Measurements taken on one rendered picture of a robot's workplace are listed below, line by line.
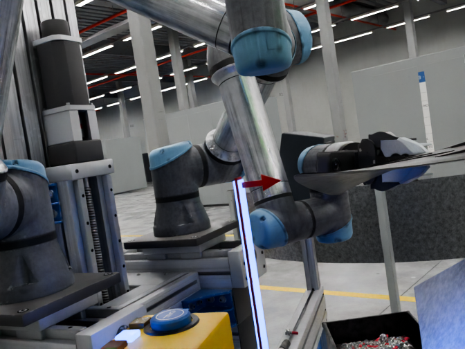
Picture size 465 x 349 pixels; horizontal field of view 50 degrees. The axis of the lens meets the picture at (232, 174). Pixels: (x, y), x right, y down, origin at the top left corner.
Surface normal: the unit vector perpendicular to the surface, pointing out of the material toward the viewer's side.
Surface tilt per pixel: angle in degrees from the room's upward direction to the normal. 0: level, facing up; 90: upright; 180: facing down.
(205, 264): 90
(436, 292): 55
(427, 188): 90
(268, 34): 92
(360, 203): 90
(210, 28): 111
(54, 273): 72
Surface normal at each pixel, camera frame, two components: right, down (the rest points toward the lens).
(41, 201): 0.97, -0.09
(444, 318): -0.86, -0.43
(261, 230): -0.85, 0.16
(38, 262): 0.60, -0.36
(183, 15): -0.34, 0.45
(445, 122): -0.63, 0.14
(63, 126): -0.46, 0.11
